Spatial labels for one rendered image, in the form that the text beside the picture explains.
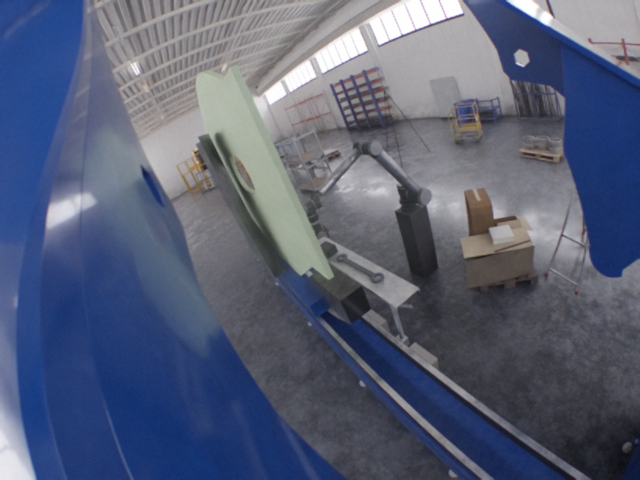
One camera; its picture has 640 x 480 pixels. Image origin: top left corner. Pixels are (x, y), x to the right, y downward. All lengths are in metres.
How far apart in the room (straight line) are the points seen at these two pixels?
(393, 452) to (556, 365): 1.80
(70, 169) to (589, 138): 1.19
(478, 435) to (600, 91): 1.99
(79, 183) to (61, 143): 0.03
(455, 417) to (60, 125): 2.22
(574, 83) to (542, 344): 2.65
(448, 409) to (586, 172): 1.75
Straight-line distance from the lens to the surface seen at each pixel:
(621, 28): 11.88
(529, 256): 3.55
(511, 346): 3.19
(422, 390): 2.28
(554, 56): 1.78
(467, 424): 2.15
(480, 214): 3.72
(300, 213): 1.88
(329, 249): 2.76
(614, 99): 1.09
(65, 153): 0.16
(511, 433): 2.04
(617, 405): 3.22
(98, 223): 0.15
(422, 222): 3.56
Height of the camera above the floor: 2.65
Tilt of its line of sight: 27 degrees down
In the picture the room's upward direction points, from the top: 24 degrees counter-clockwise
